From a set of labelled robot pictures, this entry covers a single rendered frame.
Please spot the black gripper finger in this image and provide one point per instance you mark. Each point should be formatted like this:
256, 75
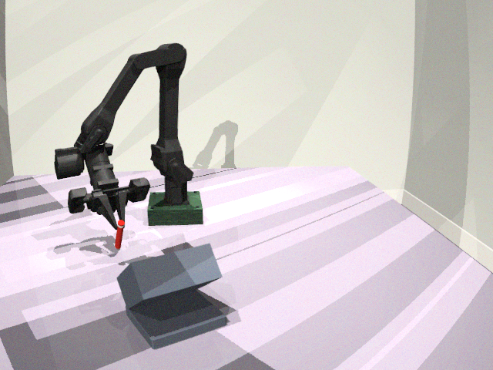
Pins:
121, 203
101, 205

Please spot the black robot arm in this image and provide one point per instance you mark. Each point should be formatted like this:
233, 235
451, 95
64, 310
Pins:
167, 154

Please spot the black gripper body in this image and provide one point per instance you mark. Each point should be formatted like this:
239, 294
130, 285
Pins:
104, 181

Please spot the dark red peg with white band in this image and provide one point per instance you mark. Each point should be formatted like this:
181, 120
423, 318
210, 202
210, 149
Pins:
120, 228

